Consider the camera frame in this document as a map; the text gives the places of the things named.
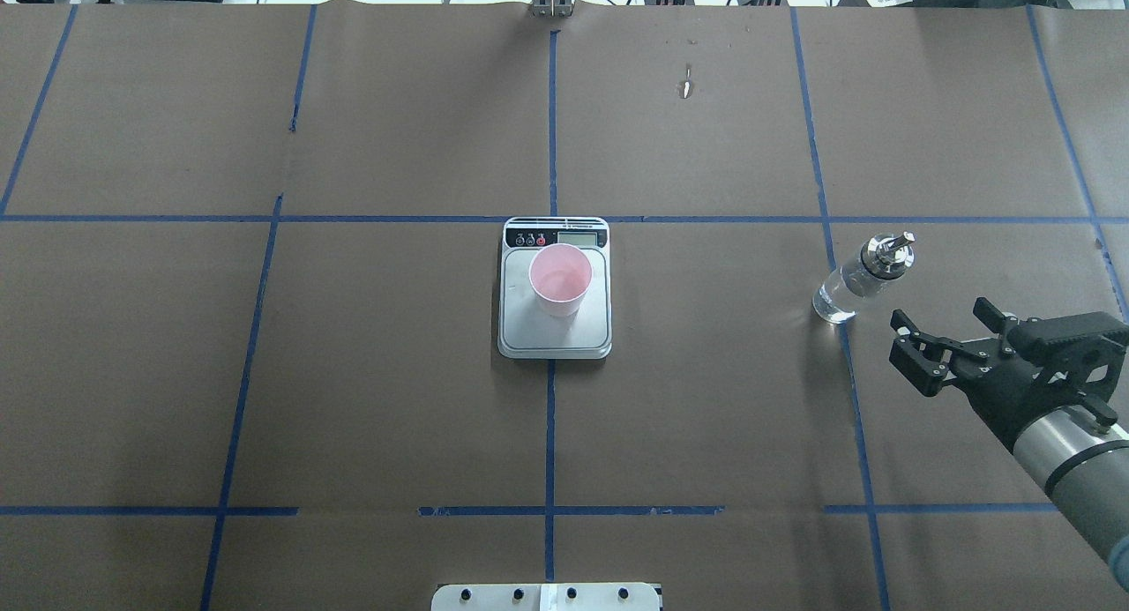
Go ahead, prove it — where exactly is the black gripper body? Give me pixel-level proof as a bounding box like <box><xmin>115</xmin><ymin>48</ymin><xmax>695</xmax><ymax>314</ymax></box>
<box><xmin>948</xmin><ymin>297</ymin><xmax>1128</xmax><ymax>451</ymax></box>

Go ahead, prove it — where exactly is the clear glass sauce bottle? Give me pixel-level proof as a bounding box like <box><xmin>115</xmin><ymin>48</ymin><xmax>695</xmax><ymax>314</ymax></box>
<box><xmin>813</xmin><ymin>230</ymin><xmax>916</xmax><ymax>324</ymax></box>

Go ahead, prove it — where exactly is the pink paper cup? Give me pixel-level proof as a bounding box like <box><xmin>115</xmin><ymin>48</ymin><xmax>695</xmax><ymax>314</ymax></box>
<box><xmin>528</xmin><ymin>244</ymin><xmax>594</xmax><ymax>317</ymax></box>

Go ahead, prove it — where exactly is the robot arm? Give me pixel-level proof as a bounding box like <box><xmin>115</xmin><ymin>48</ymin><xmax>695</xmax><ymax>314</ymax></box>
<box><xmin>889</xmin><ymin>297</ymin><xmax>1128</xmax><ymax>587</ymax></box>

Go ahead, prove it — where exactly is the digital kitchen scale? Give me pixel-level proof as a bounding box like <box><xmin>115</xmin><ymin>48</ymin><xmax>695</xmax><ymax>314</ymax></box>
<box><xmin>497</xmin><ymin>217</ymin><xmax>613</xmax><ymax>361</ymax></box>

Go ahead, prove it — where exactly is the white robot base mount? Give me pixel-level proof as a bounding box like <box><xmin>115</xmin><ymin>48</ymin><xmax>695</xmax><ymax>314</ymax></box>
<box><xmin>430</xmin><ymin>582</ymin><xmax>664</xmax><ymax>610</ymax></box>

